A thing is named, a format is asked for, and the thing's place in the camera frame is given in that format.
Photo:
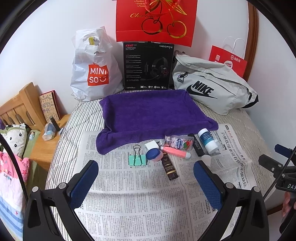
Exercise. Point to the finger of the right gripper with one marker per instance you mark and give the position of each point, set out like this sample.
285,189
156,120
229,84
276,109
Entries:
270,164
283,151

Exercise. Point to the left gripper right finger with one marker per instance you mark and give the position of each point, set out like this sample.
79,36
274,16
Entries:
241,214

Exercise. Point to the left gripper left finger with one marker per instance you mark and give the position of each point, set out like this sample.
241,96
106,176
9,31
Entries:
39,222

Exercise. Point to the white blue bottle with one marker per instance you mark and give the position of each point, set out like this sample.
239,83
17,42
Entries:
208,141

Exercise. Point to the black rectangular stick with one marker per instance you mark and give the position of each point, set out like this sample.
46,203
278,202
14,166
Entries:
196,146

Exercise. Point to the pink tube with white cap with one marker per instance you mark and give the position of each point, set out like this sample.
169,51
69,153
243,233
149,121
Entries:
175,152

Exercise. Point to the clear sanitizer bottle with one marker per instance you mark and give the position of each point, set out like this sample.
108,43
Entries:
183,143

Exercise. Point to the dark brown gold tube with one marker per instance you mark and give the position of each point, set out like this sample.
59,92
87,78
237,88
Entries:
168,167

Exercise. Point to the mint green binder clip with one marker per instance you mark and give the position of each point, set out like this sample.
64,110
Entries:
136,158

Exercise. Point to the small blue pink jar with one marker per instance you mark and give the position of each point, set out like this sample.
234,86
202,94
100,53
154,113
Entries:
154,154

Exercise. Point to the white USB charger plug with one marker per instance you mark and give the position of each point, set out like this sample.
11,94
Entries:
151,145

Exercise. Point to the person right hand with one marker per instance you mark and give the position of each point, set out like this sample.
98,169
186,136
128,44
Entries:
286,204

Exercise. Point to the pink clothing pile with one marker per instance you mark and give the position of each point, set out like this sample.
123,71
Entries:
13,202

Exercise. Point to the wooden nightstand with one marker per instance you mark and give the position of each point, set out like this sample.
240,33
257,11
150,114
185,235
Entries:
43,151

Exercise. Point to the newspaper sheet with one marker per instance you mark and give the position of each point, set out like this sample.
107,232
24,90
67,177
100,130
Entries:
140,202

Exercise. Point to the tissue pack on nightstand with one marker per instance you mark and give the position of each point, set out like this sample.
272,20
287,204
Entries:
50,131

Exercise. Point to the white dotted plush toy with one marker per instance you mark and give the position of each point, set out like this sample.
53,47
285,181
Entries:
17,137

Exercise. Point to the grey Nike waist bag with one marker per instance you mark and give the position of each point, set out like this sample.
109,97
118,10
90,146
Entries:
213,84

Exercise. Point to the small red paper bag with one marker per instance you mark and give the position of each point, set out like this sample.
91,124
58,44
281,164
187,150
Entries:
229,58

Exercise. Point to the patterned book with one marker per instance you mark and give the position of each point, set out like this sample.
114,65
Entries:
49,105

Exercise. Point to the purple towel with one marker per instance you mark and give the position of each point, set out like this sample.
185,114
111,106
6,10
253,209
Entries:
139,116

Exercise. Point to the black headset box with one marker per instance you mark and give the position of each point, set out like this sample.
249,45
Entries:
147,65

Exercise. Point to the white Miniso plastic bag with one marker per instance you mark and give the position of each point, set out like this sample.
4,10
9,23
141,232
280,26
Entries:
95,71

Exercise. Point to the large red gift bag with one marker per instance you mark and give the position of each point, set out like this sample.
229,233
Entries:
159,21

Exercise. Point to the wooden door frame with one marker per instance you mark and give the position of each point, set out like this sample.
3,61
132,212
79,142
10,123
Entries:
252,39

